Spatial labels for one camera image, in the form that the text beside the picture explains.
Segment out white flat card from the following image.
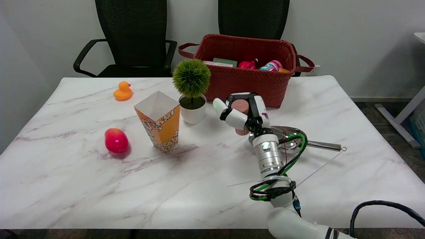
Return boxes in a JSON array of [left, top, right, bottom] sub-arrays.
[[203, 61, 233, 68]]

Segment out pink bottle in basket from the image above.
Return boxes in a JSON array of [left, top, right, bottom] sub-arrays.
[[259, 60, 283, 72]]

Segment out black office chair with armrests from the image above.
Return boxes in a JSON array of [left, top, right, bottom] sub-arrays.
[[73, 0, 178, 78]]

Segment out shiny metal scoop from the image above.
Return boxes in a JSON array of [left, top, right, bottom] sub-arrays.
[[248, 125, 347, 155]]

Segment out ball plant in white pot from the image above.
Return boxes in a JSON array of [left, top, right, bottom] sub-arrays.
[[172, 59, 212, 125]]

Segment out red plastic toy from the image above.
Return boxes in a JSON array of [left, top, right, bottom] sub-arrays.
[[238, 59, 259, 69]]

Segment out red toy mango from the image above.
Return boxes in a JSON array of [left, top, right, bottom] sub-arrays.
[[105, 128, 129, 154]]

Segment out white side desk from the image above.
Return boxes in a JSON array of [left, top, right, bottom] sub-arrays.
[[375, 32, 425, 149]]

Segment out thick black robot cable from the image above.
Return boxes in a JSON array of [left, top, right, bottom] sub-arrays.
[[350, 200, 425, 238]]

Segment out red woven basket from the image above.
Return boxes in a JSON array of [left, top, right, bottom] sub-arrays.
[[178, 34, 315, 109]]

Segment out orange rubber duck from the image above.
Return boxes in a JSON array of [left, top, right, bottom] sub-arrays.
[[113, 81, 133, 101]]

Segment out orange popcorn box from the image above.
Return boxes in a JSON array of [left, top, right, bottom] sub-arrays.
[[134, 91, 181, 153]]

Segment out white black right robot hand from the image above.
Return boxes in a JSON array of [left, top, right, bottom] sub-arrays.
[[212, 92, 271, 136]]

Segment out blue storage box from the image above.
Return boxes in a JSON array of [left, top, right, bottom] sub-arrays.
[[409, 110, 425, 157]]

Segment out black mesh office chair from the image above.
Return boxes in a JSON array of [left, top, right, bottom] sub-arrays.
[[218, 0, 290, 40]]

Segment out wooden cylinder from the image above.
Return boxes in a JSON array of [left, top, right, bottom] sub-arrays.
[[231, 100, 250, 136]]

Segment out green flat box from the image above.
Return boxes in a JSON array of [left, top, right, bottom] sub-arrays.
[[212, 58, 238, 68]]

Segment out green robot cable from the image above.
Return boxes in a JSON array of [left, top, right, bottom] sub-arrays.
[[250, 133, 308, 201]]

